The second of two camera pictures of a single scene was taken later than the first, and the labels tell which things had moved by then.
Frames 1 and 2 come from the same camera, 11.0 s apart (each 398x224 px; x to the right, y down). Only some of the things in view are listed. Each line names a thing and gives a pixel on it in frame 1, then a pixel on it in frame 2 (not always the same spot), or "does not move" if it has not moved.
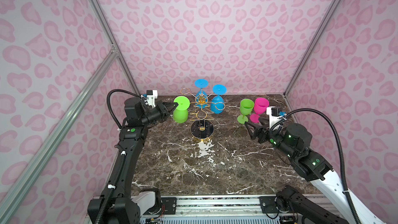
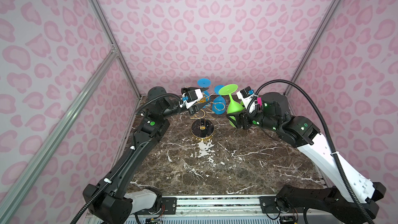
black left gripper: (162, 111) -> (197, 106)
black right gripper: (265, 132) -> (243, 115)
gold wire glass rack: (203, 128) does not move
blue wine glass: (217, 103) does not move
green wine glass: (180, 113) -> (232, 107)
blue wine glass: (201, 98) does not move
